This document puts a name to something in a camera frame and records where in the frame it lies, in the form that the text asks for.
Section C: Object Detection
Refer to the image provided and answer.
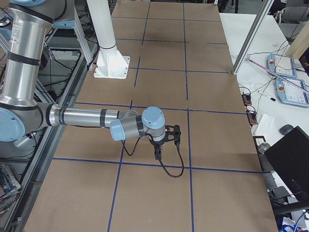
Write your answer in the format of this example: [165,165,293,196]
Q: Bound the stack of magazines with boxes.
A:
[0,162,21,211]

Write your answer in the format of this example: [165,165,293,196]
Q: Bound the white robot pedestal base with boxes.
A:
[87,0,130,79]

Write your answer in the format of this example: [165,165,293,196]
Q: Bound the teach pendant tablet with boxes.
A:
[267,53,297,78]
[275,78,309,108]

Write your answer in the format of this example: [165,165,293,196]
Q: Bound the lower teach pendant tablet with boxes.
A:
[275,78,309,108]

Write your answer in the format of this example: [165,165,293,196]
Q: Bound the black computer mouse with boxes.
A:
[279,124,294,135]

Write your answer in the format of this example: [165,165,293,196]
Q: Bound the upper teach pendant tablet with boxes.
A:
[267,53,297,78]

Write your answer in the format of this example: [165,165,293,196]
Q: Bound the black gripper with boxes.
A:
[150,139,165,160]

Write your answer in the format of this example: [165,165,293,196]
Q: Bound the black marker pen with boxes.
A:
[258,91,276,102]

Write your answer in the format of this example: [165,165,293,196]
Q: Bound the black laptop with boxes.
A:
[265,126,309,201]

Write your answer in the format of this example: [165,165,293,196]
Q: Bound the aluminium frame post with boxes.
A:
[232,0,274,75]

